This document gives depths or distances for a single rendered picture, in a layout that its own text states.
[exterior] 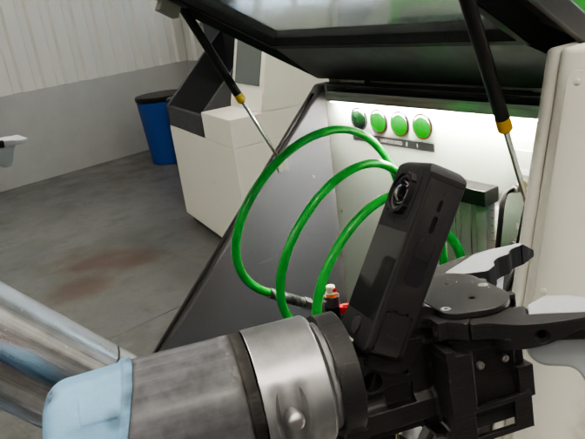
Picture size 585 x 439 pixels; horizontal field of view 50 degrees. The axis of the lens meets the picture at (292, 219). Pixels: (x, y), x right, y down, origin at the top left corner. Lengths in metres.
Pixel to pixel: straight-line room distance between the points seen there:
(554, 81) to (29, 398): 0.66
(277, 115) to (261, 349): 3.64
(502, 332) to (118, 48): 7.86
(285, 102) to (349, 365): 3.67
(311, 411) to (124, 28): 7.87
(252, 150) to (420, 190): 3.58
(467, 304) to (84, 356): 0.26
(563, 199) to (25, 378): 0.61
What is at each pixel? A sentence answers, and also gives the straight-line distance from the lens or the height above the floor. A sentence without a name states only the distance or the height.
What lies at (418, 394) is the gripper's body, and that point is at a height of 1.42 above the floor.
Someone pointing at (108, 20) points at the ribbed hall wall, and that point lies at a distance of 8.09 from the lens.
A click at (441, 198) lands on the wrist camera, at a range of 0.35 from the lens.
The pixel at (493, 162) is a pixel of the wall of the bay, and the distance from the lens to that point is 1.14.
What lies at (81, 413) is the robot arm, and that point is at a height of 1.47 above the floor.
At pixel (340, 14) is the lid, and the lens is 1.04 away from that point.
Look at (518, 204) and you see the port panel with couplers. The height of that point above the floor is 1.26.
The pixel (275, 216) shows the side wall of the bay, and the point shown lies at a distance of 1.39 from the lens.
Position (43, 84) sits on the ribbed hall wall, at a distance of 7.73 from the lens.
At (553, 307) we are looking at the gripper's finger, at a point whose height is 1.47.
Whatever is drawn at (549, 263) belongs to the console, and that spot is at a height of 1.30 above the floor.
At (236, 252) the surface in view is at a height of 1.29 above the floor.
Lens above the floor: 1.65
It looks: 20 degrees down
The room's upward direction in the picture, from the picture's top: 8 degrees counter-clockwise
